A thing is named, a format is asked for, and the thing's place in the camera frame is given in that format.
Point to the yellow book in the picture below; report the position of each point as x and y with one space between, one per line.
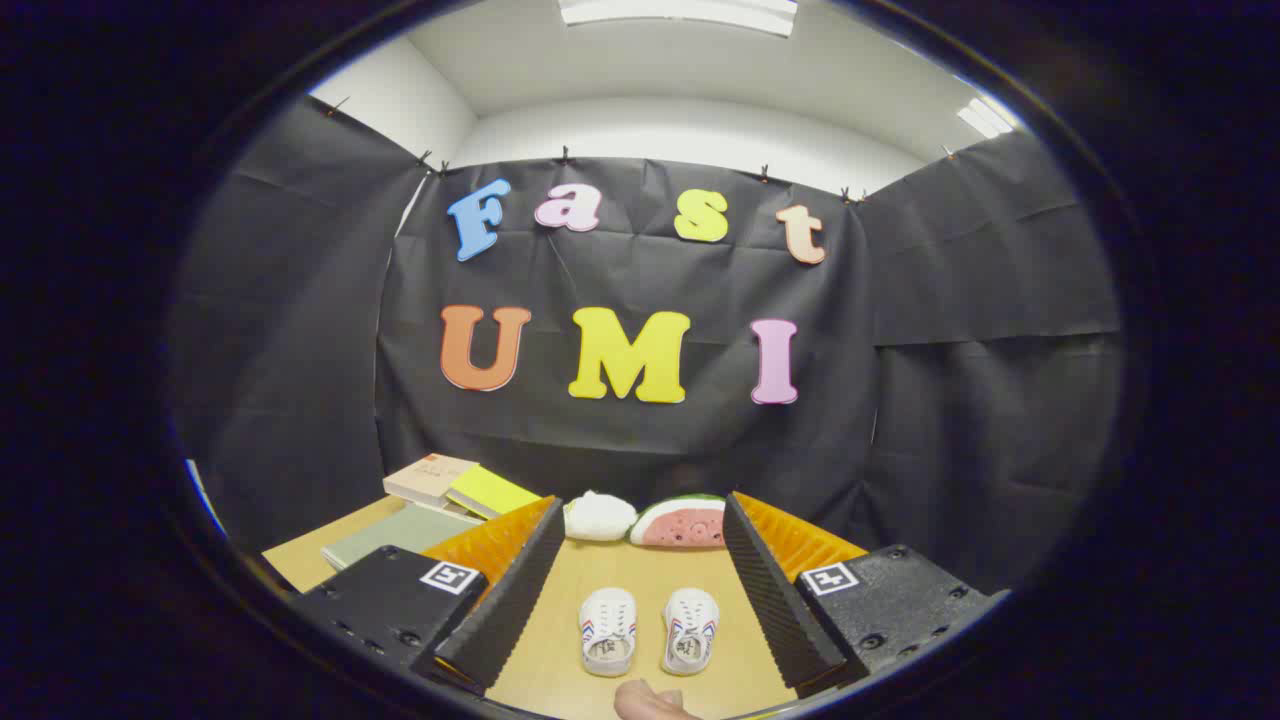
490 490

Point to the white shoe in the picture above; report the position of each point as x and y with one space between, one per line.
608 625
690 625

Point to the long ceiling light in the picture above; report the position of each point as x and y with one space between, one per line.
680 12

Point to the white plush toy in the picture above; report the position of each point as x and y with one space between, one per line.
600 516

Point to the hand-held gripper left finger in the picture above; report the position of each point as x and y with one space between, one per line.
510 600

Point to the green fabric storage box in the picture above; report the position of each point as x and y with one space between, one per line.
400 530

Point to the watermelon slice plush toy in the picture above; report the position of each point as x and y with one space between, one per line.
680 524

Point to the small ceiling light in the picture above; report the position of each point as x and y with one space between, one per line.
985 118

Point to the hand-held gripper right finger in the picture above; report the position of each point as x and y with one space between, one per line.
775 600

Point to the tan book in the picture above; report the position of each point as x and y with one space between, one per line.
425 478

